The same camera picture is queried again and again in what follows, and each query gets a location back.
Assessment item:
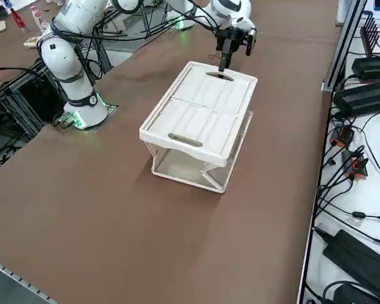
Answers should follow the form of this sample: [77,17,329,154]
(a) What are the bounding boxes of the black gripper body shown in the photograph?
[215,28,246,51]

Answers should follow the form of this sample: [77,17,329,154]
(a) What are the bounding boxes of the white folding storage box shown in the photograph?
[138,60,259,194]

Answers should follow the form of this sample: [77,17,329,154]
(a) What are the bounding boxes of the orange black connector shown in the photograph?
[341,149,369,181]
[330,124,356,149]

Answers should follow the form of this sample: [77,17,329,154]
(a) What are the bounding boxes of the dark wooden rack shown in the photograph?
[358,11,380,58]

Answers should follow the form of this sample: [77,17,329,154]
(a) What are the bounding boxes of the pink white bottle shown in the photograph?
[29,4,51,34]

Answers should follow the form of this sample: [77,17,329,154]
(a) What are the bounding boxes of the small snack packet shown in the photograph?
[23,35,41,51]

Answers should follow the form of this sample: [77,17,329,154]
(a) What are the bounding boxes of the red bottle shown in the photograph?
[9,8,29,35]

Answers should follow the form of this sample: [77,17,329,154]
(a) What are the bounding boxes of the white printed sheet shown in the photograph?
[1,0,35,12]

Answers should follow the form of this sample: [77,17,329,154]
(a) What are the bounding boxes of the large black power adapter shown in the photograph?
[322,228,380,295]

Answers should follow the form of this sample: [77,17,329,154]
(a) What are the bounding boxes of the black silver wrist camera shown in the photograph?
[244,27,258,57]

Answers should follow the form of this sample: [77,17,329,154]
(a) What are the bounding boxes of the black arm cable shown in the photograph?
[186,0,224,39]

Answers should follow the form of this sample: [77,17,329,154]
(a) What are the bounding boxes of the aluminium profile post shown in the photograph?
[321,0,368,92]

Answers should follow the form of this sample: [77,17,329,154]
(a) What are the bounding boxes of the black cable with ferrite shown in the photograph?
[313,202,380,224]

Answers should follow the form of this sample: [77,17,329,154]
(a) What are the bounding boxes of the aluminium frame stand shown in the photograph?
[0,61,67,142]

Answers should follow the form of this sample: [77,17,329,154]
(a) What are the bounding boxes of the aluminium profile rail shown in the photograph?
[0,255,58,304]

